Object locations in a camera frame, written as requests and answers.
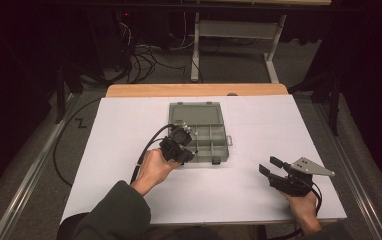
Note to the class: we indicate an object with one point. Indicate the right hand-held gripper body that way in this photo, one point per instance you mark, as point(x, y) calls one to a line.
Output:
point(292, 185)

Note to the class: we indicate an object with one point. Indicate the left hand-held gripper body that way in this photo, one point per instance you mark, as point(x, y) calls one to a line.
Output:
point(179, 136)

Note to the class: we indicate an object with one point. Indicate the grey plastic compartment box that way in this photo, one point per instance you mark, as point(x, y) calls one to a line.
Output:
point(209, 133)

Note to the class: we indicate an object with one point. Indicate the person's right hand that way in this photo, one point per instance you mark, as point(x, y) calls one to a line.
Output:
point(305, 206)

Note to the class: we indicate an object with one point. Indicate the person's left hand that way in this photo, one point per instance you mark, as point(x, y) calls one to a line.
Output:
point(154, 168)

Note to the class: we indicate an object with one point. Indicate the white table cover sheet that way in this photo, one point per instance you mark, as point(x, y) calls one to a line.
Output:
point(229, 200)

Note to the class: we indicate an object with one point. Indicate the wooden table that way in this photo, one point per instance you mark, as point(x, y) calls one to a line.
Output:
point(195, 90)

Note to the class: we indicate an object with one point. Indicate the black metal stand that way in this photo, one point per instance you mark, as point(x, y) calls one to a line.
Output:
point(60, 96)
point(335, 106)

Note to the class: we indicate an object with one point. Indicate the dark equipment with red light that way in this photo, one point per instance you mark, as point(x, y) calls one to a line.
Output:
point(125, 26)

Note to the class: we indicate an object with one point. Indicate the aluminium floor rail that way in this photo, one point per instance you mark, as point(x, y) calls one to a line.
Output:
point(355, 186)
point(29, 186)

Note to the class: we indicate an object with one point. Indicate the white frame desk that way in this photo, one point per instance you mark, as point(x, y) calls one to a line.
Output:
point(235, 29)

